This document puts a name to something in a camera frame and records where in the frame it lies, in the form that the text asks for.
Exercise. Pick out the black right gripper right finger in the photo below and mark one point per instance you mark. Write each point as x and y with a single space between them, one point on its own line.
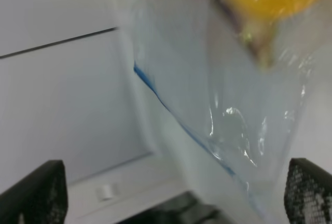
307 196

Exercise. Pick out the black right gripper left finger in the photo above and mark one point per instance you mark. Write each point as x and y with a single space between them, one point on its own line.
40 197

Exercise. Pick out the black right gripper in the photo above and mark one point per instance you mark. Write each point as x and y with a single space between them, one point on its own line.
185 208

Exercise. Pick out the clear zip bag blue seal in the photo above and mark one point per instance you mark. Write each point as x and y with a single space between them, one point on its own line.
230 99

